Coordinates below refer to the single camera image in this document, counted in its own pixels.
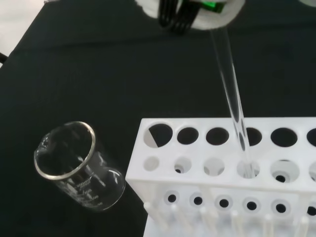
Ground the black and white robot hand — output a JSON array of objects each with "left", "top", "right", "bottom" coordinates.
[{"left": 135, "top": 0, "right": 245, "bottom": 35}]

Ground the white test tube rack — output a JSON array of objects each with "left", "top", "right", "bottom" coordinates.
[{"left": 125, "top": 117, "right": 316, "bottom": 237}]

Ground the black bench cloth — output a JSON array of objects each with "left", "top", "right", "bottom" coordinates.
[{"left": 0, "top": 0, "right": 316, "bottom": 237}]

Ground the clear glass beaker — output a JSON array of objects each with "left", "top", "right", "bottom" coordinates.
[{"left": 34, "top": 120, "right": 126, "bottom": 213}]

